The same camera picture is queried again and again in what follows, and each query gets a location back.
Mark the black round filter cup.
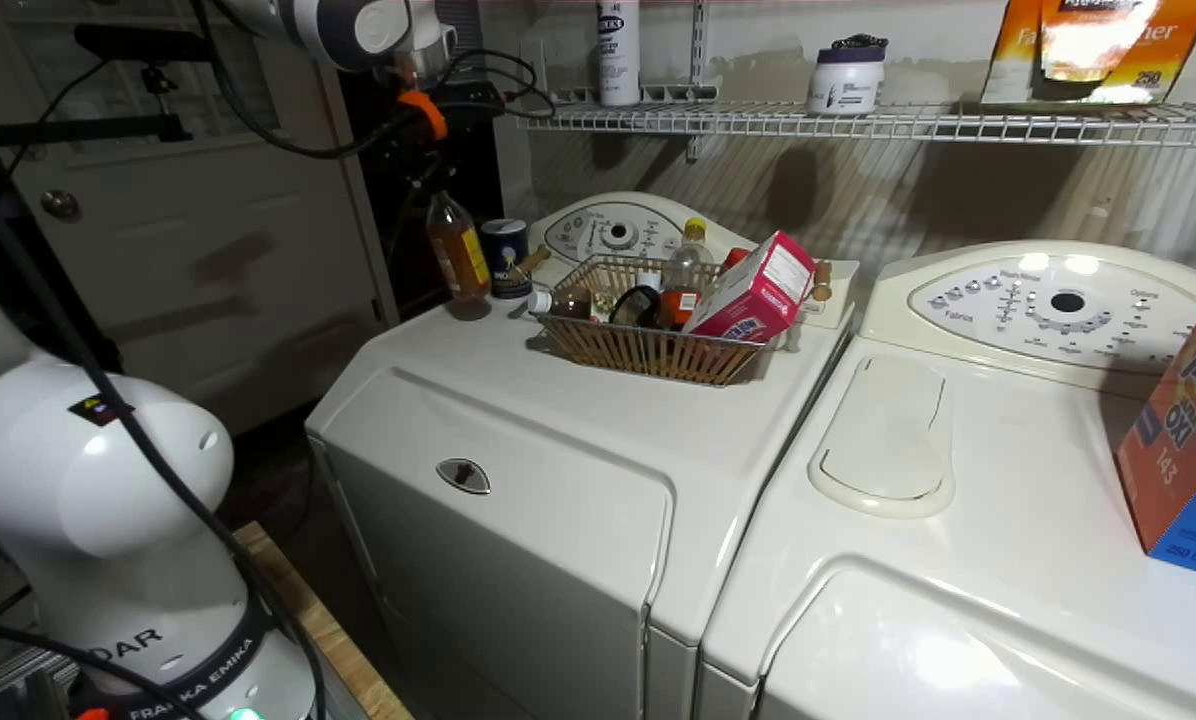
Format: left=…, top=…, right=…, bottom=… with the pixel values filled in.
left=608, top=285, right=667, bottom=333

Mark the white spray can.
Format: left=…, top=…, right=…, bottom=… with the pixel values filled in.
left=594, top=0, right=644, bottom=114

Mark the glass bottle white green label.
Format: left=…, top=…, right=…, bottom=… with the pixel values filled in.
left=583, top=285, right=627, bottom=324

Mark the black metal bar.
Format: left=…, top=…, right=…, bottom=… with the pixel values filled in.
left=0, top=114, right=196, bottom=151

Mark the wooden board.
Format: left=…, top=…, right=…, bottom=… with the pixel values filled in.
left=229, top=518, right=415, bottom=720

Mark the cream dryer lint cover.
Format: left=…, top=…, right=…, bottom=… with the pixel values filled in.
left=808, top=349, right=957, bottom=520

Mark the white door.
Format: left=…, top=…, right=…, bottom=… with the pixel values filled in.
left=6, top=125, right=403, bottom=435

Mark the metal door knob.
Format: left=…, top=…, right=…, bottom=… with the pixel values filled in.
left=37, top=183, right=88, bottom=228

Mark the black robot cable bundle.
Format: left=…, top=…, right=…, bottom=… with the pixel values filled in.
left=0, top=0, right=555, bottom=720

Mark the cream washing machine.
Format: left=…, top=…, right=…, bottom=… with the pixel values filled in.
left=306, top=189, right=870, bottom=720

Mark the big brown glass bottle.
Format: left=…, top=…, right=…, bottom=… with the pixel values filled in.
left=424, top=189, right=496, bottom=324

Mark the clear bottle with yellow cap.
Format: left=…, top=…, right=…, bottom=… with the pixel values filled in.
left=674, top=213, right=720, bottom=294

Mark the white wire wall shelf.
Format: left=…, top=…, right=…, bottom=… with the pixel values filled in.
left=514, top=94, right=1196, bottom=151

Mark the orange labelled jar black lid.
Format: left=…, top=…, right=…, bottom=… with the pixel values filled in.
left=657, top=285, right=704, bottom=333

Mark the pink drink mix box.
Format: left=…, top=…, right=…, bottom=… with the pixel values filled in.
left=688, top=228, right=824, bottom=349

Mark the orange yellow detergent box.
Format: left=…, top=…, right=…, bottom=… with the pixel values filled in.
left=978, top=0, right=1196, bottom=107

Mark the cream dryer machine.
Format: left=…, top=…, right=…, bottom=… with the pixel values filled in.
left=695, top=235, right=1196, bottom=720

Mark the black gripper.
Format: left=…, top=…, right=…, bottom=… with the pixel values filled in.
left=401, top=70, right=500, bottom=191

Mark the orange blue Tide box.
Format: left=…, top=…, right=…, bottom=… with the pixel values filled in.
left=1112, top=261, right=1196, bottom=590

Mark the wicker basket with wooden handles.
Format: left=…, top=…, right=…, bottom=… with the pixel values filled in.
left=523, top=249, right=844, bottom=391

